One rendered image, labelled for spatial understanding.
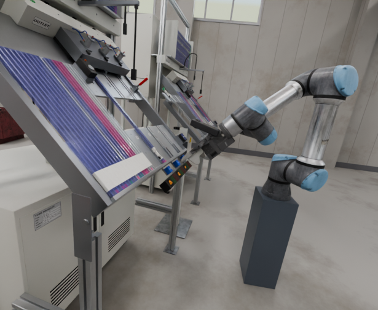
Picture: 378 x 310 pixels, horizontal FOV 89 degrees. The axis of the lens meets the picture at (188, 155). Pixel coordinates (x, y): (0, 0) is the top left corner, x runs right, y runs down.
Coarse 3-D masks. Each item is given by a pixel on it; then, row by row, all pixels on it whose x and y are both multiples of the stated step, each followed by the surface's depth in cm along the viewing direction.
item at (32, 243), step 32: (0, 160) 92; (32, 160) 97; (0, 192) 65; (32, 192) 68; (64, 192) 73; (0, 224) 59; (32, 224) 62; (64, 224) 75; (96, 224) 94; (128, 224) 126; (0, 256) 63; (32, 256) 64; (64, 256) 78; (0, 288) 68; (32, 288) 66; (64, 288) 81
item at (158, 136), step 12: (132, 132) 79; (144, 132) 87; (156, 132) 97; (168, 132) 110; (144, 144) 81; (156, 144) 89; (168, 144) 100; (156, 156) 81; (168, 156) 91; (96, 180) 50
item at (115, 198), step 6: (186, 150) 109; (174, 156) 90; (168, 162) 82; (156, 168) 72; (150, 174) 66; (138, 180) 60; (144, 180) 66; (132, 186) 56; (120, 192) 51; (126, 192) 52; (114, 198) 48; (120, 198) 57
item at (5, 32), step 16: (0, 16) 61; (0, 32) 56; (16, 32) 62; (32, 32) 69; (16, 48) 57; (32, 48) 63; (48, 48) 70; (112, 80) 96; (112, 96) 85; (128, 96) 99
